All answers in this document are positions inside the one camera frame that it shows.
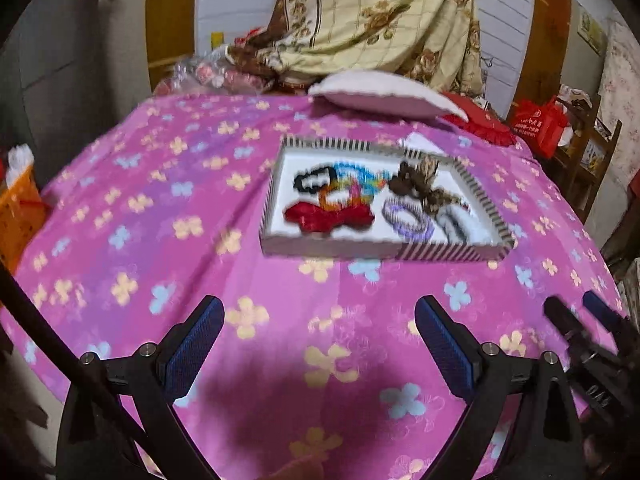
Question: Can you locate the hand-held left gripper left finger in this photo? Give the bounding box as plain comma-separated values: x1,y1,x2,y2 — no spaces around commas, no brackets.
55,295,226,480

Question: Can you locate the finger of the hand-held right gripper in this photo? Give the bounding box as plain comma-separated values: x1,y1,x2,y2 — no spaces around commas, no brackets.
544,296,609,367
582,290,640,362

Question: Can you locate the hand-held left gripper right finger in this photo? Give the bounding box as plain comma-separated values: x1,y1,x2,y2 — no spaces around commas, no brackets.
414,295,587,480

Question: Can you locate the silver lilac rope bracelet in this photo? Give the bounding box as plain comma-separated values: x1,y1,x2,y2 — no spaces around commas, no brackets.
395,210,437,241

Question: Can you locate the grey fluffy scrunchie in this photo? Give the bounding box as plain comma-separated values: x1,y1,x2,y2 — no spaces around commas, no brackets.
435,205,482,244

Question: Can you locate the black white striped box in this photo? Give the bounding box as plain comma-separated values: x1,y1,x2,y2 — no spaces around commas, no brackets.
259,135,516,262

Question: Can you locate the leopard print brown hair bow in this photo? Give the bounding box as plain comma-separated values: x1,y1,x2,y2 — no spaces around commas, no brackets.
390,156,463,216

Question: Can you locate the red satin hair bow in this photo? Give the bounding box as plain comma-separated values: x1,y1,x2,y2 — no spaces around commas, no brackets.
284,200,376,235

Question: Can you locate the pile of colourful bead bracelets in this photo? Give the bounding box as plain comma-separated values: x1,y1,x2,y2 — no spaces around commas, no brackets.
317,161,393,211

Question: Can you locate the black scrunchie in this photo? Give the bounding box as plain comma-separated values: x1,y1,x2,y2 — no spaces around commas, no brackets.
292,166,341,195

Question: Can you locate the pink floral bedsheet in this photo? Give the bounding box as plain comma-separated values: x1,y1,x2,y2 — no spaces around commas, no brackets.
0,92,628,480

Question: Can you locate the wooden chair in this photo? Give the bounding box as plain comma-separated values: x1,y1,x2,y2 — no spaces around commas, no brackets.
550,90,623,223

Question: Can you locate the red shopping bag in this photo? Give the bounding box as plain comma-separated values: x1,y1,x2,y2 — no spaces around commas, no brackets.
507,96,571,158

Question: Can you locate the white paper sheet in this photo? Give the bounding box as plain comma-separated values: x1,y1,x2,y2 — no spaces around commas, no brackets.
400,132,446,157

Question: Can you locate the pale floral cloth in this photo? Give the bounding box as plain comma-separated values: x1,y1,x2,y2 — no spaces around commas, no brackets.
597,22,640,186

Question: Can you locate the orange basket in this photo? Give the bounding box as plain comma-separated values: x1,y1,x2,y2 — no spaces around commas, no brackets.
0,145,53,273

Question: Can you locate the red fringed cloth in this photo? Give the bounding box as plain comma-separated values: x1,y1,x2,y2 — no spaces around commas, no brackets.
437,91,516,146

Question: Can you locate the white pink pillow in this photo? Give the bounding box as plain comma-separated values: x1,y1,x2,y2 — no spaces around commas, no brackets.
307,71,470,123

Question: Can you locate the clear plastic bag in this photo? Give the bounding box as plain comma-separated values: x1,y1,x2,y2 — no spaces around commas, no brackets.
155,47,281,96

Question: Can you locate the beige floral quilt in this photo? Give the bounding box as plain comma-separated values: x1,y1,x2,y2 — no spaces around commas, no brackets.
227,0,486,96

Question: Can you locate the black strap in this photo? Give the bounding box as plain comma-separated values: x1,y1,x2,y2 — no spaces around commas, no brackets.
0,260,166,480

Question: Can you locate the wall poster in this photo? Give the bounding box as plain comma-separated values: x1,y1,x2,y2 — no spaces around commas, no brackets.
577,7,608,56

